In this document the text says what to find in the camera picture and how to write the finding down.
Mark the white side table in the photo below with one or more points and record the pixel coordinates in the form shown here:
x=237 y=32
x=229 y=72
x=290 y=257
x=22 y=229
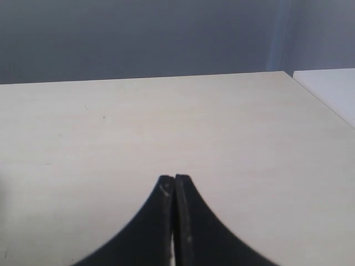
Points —
x=334 y=87

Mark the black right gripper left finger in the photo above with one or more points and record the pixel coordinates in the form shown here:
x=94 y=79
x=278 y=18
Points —
x=146 y=239

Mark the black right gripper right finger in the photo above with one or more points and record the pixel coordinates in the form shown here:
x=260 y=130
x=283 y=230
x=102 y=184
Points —
x=200 y=237

